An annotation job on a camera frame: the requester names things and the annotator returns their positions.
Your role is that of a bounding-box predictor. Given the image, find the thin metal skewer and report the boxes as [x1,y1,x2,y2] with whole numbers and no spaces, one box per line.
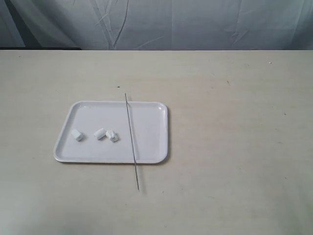
[124,93,140,192]

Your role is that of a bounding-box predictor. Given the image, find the white marshmallow piece top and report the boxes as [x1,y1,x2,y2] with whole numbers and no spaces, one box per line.
[106,130,119,142]

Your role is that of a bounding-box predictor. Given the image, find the white marshmallow piece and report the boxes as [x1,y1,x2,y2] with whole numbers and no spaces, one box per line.
[93,128,106,140]
[71,129,84,141]
[106,130,119,142]

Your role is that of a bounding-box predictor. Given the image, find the white marshmallow piece bottom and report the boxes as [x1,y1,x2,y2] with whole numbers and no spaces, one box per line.
[71,129,84,141]

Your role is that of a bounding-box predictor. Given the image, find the blue-grey backdrop cloth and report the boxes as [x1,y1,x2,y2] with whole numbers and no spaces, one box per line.
[0,0,313,50]

